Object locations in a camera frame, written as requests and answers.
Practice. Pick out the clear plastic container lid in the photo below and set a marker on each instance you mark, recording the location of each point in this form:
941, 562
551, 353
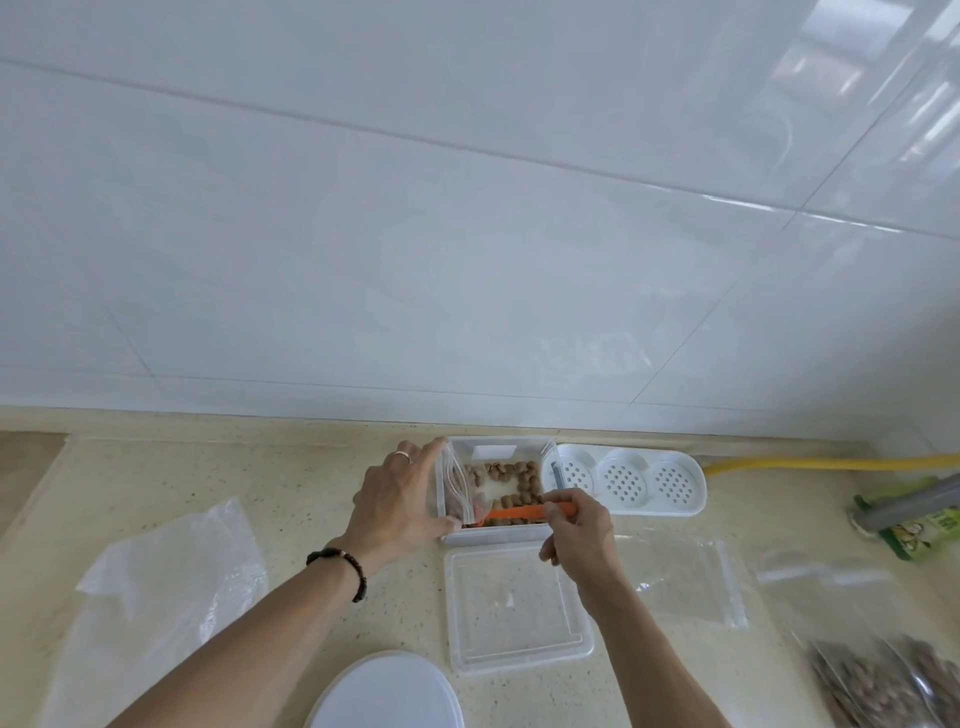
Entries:
517, 607

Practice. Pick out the person's left thumb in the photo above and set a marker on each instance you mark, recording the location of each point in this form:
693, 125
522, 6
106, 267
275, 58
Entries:
450, 525

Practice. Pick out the orange plastic scoop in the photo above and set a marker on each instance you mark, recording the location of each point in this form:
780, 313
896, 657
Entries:
521, 513

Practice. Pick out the person's right fingers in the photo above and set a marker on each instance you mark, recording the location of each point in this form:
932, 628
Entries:
559, 544

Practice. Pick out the white perforated plastic tray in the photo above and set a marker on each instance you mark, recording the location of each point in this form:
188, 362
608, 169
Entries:
630, 480

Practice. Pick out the person's right hand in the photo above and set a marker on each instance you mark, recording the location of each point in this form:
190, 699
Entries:
585, 536

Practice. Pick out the white round lid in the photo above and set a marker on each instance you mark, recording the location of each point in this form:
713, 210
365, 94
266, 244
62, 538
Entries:
386, 694

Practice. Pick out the small clear zip bag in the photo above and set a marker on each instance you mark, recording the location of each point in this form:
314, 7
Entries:
463, 487

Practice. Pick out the green printed packet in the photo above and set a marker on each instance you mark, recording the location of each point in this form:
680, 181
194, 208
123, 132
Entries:
926, 534

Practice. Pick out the clear bag of brown nuts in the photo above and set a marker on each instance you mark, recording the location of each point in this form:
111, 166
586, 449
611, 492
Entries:
870, 660

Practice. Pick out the person's right forearm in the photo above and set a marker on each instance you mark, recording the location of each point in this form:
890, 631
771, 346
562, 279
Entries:
645, 652

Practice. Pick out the crumpled clear plastic bag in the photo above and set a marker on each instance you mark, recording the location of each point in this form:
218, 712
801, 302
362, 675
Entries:
157, 607

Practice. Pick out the empty clear zip bag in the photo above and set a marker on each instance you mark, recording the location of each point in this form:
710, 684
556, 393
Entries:
682, 581

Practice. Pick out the pile of brown nuts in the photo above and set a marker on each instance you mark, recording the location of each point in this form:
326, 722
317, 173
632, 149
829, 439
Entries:
517, 484

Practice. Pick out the person's left forearm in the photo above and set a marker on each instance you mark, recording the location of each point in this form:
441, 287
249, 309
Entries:
247, 645

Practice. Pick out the person's left hand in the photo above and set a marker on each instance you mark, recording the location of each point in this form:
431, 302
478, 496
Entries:
397, 502

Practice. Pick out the clear plastic food container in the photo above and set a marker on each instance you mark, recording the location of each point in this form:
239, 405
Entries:
517, 465

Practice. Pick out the grey pipe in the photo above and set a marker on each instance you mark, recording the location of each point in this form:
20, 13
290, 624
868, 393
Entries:
911, 506

